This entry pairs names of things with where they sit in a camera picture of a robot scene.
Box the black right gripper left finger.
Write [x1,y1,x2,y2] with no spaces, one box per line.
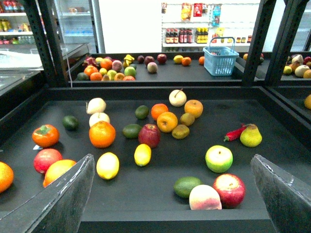
[0,154,95,233]

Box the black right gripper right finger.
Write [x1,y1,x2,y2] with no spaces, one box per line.
[250,154,311,233]

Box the large yellow lemon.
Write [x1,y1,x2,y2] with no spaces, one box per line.
[96,152,120,180]

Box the small yellow lemon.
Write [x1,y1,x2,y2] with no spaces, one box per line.
[134,144,152,166]

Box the black fruit shelf tray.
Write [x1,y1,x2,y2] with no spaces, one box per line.
[0,87,311,233]

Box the orange yellow mango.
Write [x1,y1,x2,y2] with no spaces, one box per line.
[43,159,76,188]

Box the red apple left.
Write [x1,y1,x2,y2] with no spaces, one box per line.
[33,148,63,174]

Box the red apple front right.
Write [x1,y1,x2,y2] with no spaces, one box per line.
[212,173,246,209]

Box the orange fruit far left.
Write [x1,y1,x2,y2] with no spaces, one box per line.
[0,162,14,193]

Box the orange persimmon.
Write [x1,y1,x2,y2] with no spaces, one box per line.
[32,124,60,148]

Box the yellow green pear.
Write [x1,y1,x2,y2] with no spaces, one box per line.
[240,124,262,148]

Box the green apple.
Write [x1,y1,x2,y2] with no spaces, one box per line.
[205,145,233,173]

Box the red chili pepper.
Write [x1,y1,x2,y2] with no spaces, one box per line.
[224,124,247,142]

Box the pink white peach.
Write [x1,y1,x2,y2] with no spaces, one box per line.
[189,184,222,210]

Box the large orange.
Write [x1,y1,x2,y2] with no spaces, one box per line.
[89,121,116,148]

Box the dark green avocado left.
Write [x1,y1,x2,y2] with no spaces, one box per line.
[62,115,79,131]

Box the green avocado front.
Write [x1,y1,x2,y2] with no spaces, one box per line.
[173,176,203,199]

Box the green lime lower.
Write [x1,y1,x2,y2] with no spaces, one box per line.
[122,124,142,139]

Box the green lime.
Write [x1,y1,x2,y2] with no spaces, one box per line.
[122,124,142,139]
[135,105,149,120]

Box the white pear upper left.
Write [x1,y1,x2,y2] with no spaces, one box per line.
[86,98,106,115]

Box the dark red apple centre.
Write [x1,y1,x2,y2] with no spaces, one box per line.
[138,124,160,149]

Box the kiwi lower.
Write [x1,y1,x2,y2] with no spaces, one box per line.
[172,124,190,140]

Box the kiwi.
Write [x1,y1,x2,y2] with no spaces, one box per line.
[172,124,190,140]
[180,113,195,126]

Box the green lime upper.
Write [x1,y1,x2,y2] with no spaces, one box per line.
[135,105,149,120]

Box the kiwi upper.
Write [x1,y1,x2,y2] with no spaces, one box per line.
[180,113,195,126]

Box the yellow orange apple back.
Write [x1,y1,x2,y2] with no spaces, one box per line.
[184,100,204,118]

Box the yellow orange apple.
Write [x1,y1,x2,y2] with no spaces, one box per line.
[184,100,204,118]
[156,112,178,133]

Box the yellow orange apple front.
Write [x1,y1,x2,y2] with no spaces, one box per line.
[156,112,178,133]

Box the small orange tangerine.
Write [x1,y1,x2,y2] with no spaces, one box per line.
[151,103,169,121]

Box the white round pear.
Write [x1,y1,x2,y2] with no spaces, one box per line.
[169,89,187,107]

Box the small blue shopping basket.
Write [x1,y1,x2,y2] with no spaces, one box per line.
[203,36,239,76]

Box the black shelf post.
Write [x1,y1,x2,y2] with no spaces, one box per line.
[242,0,276,87]

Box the white wall goods shelf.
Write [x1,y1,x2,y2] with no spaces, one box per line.
[161,0,260,51]

